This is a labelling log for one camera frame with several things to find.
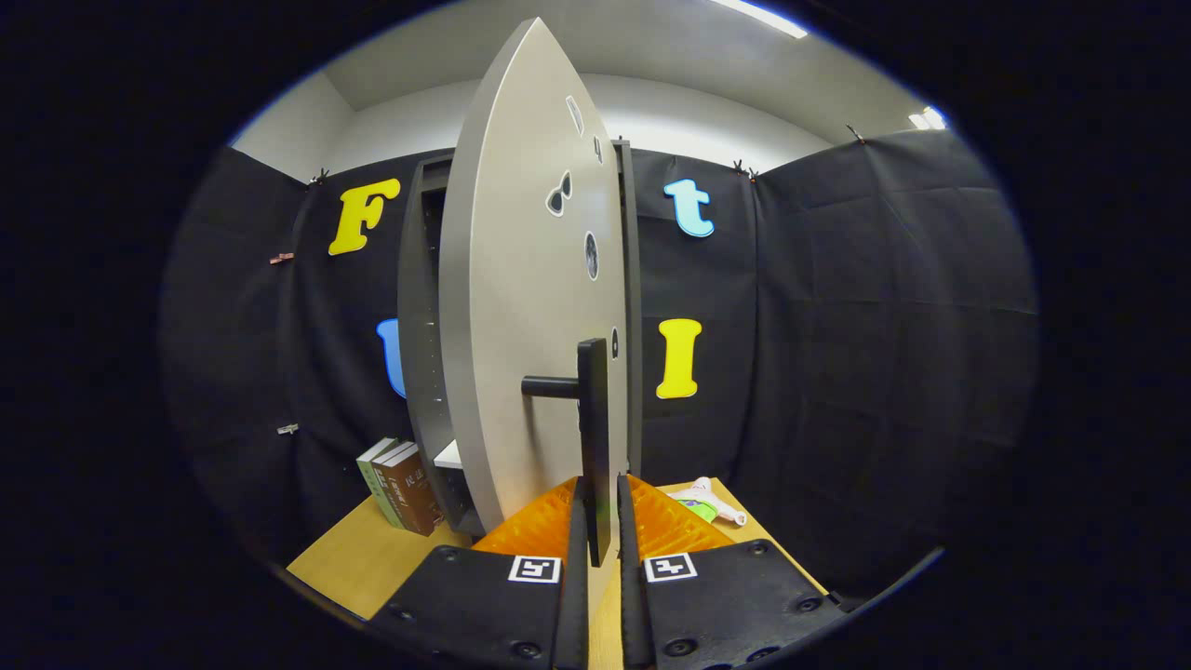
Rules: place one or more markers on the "thin brown book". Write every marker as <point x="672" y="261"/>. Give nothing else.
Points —
<point x="385" y="476"/>

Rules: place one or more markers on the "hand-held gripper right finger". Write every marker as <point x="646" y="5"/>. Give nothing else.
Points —
<point x="631" y="596"/>

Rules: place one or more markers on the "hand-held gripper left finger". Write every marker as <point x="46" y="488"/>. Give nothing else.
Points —
<point x="576" y="596"/>

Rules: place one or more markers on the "thick brown book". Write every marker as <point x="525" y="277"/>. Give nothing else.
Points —
<point x="414" y="493"/>

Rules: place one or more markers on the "small ceiling light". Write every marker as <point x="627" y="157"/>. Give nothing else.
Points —
<point x="928" y="118"/>

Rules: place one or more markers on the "grey cabinet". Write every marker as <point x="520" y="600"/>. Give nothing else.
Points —
<point x="419" y="326"/>

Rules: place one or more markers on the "green and white toy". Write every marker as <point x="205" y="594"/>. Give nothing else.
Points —
<point x="700" y="507"/>

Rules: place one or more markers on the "long ceiling light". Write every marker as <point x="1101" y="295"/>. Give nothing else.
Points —
<point x="758" y="17"/>

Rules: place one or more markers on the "black backdrop cloth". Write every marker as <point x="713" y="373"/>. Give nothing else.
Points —
<point x="884" y="372"/>

